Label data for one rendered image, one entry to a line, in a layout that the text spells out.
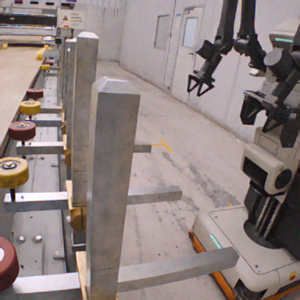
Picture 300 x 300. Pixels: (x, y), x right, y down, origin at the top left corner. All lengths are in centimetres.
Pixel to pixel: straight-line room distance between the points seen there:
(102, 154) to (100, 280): 17
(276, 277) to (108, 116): 127
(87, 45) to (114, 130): 26
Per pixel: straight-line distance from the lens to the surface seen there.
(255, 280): 131
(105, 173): 23
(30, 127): 78
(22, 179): 56
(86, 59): 45
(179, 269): 45
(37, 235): 81
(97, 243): 28
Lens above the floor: 117
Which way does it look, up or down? 25 degrees down
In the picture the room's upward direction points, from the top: 8 degrees clockwise
